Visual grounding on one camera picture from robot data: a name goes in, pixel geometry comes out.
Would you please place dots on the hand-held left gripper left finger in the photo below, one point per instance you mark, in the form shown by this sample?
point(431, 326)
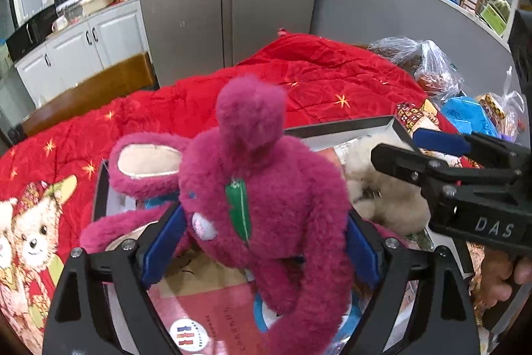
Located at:
point(163, 245)

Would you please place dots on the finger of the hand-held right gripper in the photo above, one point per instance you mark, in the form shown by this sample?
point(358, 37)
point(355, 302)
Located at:
point(440, 141)
point(399, 163)

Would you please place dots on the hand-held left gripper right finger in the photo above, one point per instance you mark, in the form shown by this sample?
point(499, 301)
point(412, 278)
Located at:
point(365, 251)

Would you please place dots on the beige plush bear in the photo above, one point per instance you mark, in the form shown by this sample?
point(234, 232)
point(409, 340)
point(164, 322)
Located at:
point(386, 205)

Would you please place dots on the black-rimmed storage box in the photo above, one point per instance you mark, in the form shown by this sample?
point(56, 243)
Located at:
point(353, 126)

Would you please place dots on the pink plush rabbit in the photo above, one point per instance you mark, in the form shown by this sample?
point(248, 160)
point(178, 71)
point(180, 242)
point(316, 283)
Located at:
point(270, 193)

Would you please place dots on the person's right hand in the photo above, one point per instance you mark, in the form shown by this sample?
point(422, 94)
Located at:
point(496, 274)

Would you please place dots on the blue plastic bag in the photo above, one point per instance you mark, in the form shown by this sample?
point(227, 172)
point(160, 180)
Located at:
point(467, 116)

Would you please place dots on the clear bag with patterned box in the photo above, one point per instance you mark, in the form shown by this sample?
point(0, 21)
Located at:
point(501, 109)

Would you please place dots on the red printed booklet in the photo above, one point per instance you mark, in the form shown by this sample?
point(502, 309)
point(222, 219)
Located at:
point(199, 317)

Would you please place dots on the clear plastic bag brown contents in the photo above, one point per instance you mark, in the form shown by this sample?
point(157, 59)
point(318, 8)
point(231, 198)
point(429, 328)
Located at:
point(415, 55)

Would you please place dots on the green box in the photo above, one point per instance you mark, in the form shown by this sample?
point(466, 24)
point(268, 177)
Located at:
point(494, 18)

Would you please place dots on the red bear-print blanket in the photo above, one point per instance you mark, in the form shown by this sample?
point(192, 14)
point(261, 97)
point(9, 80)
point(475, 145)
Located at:
point(166, 109)

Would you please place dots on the white kitchen cabinet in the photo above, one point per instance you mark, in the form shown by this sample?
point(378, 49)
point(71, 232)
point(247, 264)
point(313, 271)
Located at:
point(112, 34)

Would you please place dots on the silver refrigerator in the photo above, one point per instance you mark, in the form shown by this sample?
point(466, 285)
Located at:
point(187, 5)

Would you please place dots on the white cup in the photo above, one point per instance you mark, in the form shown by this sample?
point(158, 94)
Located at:
point(60, 23)

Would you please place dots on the black microwave oven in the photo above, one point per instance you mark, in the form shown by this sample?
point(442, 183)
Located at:
point(29, 32)

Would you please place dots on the cream basin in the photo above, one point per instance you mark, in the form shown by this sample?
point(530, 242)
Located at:
point(97, 1)

